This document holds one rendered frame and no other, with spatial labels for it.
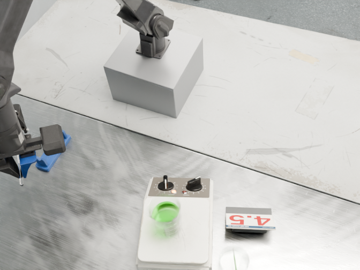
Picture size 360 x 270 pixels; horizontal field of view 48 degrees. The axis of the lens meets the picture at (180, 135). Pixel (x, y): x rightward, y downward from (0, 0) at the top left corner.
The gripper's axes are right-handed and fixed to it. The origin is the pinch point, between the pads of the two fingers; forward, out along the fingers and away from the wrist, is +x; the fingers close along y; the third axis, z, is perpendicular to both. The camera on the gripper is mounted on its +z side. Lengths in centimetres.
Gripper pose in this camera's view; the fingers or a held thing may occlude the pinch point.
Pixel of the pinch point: (18, 165)
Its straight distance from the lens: 83.0
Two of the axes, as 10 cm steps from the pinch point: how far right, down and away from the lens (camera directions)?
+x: -0.3, 6.8, 7.3
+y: -9.4, 2.2, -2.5
